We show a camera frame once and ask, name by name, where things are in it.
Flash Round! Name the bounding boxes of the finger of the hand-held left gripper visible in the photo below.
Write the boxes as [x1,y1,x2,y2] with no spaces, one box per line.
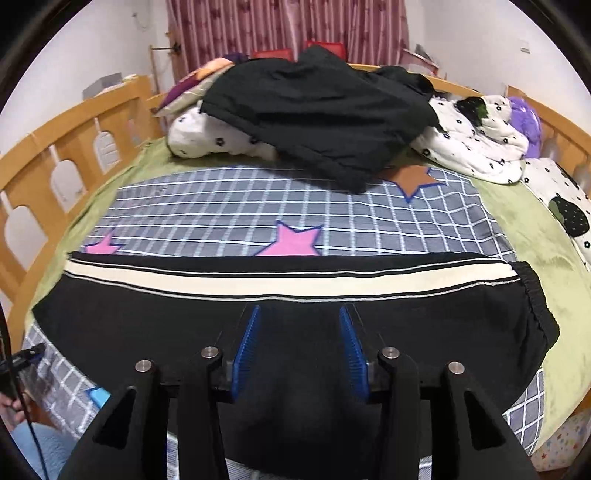
[10,342,46,370]

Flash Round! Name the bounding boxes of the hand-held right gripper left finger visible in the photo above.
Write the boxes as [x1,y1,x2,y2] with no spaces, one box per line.
[58,305,264,480]

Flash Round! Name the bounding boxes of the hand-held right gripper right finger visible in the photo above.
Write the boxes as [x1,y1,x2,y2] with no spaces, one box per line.
[339,305,539,480]

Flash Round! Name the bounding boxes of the black pants with cream stripe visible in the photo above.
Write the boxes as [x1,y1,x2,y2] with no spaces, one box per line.
[31,251,560,467]

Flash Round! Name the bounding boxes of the person's left hand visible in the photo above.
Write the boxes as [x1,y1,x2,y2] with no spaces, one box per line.
[0,396,24,423]

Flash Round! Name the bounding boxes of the person's blue jeans leg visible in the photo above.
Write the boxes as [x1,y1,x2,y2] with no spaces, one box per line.
[9,422,75,480]

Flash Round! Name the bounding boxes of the grey checked star-print bedsheet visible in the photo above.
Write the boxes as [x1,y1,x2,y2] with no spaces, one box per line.
[21,164,546,480]

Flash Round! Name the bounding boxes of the star-printed white cloth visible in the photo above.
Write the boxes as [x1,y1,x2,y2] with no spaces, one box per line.
[531,411,591,472]

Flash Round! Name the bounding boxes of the black clothing heap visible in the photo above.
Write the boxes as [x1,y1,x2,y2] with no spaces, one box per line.
[199,45,439,195]

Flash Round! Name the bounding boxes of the white floral quilt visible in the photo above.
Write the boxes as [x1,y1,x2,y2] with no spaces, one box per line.
[167,95,591,271]

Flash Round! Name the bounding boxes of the purple and orange pillow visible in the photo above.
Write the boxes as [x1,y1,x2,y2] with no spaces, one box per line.
[154,58,236,116]

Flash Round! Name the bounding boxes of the grey box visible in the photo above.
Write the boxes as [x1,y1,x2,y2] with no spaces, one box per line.
[83,71,124,100]

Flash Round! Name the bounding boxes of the purple plush toy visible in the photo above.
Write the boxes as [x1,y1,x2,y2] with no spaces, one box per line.
[508,97,542,158]

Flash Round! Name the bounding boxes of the pinkish box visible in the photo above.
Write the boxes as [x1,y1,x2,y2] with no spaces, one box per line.
[402,44,446,77]

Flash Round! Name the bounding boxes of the wooden rack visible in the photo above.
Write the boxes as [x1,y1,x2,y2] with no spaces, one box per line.
[148,44,185,93]

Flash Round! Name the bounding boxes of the pink patterned curtain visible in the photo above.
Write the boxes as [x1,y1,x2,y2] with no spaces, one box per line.
[166,0,409,77]

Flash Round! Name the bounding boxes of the black cable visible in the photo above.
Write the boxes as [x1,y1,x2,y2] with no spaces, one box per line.
[0,302,49,480]

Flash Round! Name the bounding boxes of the wooden bed frame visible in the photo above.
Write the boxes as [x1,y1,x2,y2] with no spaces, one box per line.
[0,62,591,356]

